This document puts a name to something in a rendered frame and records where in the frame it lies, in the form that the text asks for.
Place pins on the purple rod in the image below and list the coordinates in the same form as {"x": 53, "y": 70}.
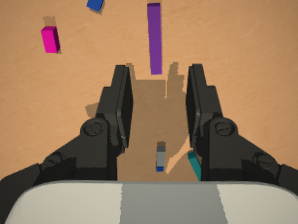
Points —
{"x": 154, "y": 26}

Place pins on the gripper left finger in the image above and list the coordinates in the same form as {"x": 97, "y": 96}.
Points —
{"x": 89, "y": 156}

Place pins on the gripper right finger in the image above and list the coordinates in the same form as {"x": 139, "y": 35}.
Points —
{"x": 223, "y": 151}

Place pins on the small blue cube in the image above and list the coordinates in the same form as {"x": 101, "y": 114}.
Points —
{"x": 159, "y": 168}
{"x": 95, "y": 4}

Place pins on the magenta rectangular block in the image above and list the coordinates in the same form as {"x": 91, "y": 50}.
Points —
{"x": 50, "y": 39}

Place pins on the turquoise rod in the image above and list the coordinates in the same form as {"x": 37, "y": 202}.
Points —
{"x": 193, "y": 159}

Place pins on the grey rod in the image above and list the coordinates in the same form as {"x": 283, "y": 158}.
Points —
{"x": 160, "y": 159}

